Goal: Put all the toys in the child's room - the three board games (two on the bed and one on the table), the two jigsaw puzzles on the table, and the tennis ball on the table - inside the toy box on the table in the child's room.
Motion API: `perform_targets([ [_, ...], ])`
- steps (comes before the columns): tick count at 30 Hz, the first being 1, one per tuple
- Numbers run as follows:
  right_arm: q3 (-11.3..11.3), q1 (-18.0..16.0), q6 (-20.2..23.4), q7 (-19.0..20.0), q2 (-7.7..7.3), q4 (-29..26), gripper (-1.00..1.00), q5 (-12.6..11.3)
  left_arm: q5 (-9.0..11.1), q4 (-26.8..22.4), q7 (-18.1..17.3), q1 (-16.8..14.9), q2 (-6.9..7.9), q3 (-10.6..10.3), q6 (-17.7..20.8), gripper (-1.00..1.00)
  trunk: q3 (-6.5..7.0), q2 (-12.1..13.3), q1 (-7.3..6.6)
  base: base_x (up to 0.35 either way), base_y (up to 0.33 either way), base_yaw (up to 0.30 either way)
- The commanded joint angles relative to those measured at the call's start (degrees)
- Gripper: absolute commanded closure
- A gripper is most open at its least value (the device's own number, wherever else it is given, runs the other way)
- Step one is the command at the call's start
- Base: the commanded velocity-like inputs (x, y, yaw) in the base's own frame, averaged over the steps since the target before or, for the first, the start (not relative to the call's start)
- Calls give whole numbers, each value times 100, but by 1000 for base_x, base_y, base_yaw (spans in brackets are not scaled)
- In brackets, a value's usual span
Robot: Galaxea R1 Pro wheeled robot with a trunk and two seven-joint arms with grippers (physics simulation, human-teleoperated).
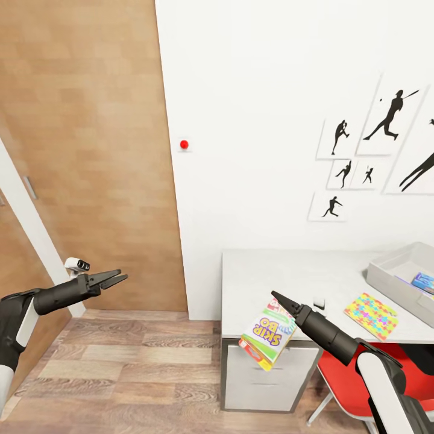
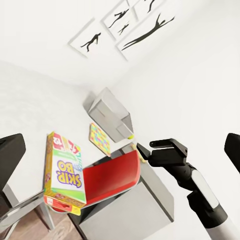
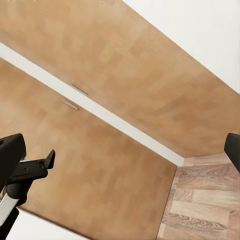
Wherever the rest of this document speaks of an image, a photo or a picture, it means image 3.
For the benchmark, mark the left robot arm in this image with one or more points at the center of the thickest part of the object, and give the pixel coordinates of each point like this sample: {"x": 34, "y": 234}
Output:
{"x": 16, "y": 189}

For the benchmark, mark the sliding door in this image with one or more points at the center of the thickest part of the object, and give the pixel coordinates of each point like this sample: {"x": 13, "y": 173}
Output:
{"x": 104, "y": 185}
{"x": 108, "y": 52}

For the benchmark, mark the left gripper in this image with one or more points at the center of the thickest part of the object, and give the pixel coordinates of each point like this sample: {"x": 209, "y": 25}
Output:
{"x": 26, "y": 172}

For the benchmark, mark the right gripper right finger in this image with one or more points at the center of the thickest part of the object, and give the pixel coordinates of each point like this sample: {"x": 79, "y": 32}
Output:
{"x": 232, "y": 149}

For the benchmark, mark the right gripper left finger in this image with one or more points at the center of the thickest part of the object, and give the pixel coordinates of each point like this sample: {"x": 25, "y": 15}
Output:
{"x": 12, "y": 150}

